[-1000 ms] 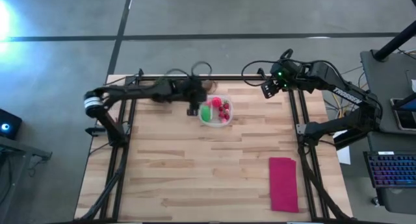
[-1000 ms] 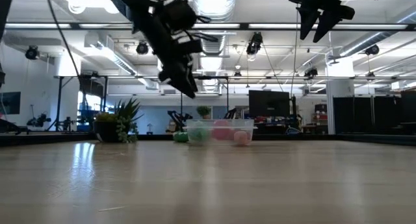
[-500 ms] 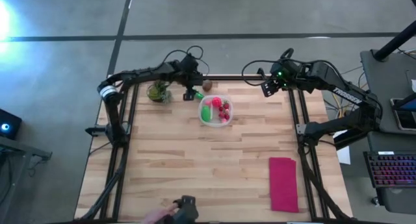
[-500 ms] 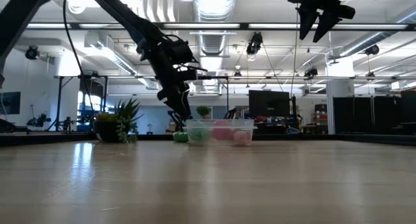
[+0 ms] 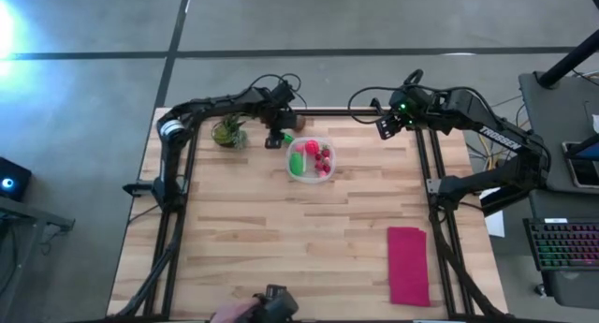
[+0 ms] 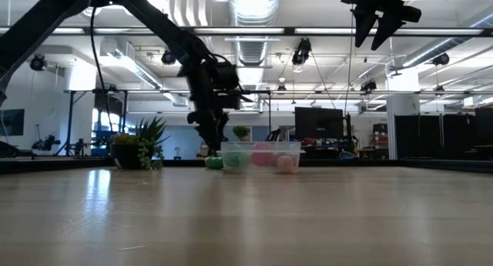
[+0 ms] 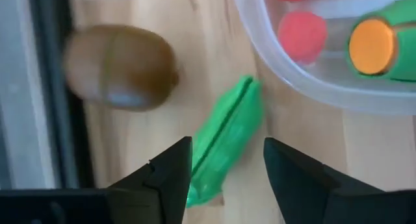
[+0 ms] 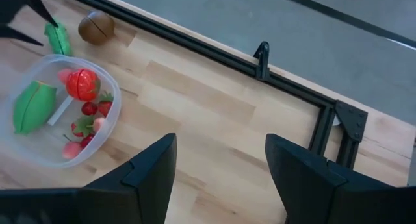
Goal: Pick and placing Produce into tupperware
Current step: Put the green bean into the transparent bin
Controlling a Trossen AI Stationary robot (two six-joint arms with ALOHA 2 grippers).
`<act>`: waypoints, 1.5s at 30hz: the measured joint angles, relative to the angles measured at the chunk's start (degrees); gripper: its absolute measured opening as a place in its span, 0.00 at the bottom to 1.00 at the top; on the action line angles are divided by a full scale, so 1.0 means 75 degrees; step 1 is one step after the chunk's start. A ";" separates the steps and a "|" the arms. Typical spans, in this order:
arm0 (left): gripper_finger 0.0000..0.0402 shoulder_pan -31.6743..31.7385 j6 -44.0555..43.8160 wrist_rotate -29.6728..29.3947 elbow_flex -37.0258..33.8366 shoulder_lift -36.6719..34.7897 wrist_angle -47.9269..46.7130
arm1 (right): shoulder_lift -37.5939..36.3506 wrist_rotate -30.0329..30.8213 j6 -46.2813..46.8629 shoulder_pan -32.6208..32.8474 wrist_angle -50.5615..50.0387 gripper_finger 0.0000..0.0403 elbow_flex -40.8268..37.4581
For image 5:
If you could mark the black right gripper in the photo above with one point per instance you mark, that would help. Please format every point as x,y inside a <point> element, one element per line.
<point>412,107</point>

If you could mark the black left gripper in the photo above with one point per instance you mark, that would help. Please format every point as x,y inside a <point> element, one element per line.
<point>281,112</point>

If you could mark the small green toy pepper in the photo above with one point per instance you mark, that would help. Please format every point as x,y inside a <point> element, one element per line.
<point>288,138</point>

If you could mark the large green toy cucumber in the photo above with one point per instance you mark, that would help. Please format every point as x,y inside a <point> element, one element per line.
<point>296,164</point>

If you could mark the red toy strawberry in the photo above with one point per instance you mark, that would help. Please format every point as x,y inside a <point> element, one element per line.
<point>312,147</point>

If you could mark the small red toy radish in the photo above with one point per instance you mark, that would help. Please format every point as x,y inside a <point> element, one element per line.
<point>319,165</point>
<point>326,152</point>
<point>326,168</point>

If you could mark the small pink toy radish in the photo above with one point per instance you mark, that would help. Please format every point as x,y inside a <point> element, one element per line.
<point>323,173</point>

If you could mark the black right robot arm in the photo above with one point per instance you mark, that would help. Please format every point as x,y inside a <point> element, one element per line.
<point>501,136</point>

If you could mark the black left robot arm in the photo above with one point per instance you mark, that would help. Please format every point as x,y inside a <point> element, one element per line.
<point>178,126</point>

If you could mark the clear plastic tupperware container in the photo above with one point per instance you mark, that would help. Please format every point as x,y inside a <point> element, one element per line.
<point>311,177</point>

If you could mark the small potted green plant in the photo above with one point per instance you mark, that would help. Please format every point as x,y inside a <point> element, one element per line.
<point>229,132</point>

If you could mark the folded red cloth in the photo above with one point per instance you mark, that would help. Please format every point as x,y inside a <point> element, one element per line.
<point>408,267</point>

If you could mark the white paper sheet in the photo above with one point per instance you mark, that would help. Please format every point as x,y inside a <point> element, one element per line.
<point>495,222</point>

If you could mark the grey side desk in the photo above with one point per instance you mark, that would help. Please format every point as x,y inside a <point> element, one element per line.
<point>561,107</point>

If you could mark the person's hand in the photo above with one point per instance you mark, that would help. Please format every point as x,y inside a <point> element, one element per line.
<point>234,312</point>

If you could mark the black diagonal pole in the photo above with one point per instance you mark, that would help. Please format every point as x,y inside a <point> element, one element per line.
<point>568,61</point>

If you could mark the black tablet device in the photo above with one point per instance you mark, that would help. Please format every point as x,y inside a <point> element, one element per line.
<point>585,161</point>

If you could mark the backlit rainbow keyboard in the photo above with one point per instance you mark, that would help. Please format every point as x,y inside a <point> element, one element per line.
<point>564,243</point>

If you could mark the dark grey side table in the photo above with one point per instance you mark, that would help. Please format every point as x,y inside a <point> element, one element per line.
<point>28,220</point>

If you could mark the black computer tower blue light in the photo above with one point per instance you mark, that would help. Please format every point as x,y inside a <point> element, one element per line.
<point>11,178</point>

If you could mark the black aluminium table frame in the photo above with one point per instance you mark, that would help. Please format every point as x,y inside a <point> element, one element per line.
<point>435,267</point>

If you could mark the black camera device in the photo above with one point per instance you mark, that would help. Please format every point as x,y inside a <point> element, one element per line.
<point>276,306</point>

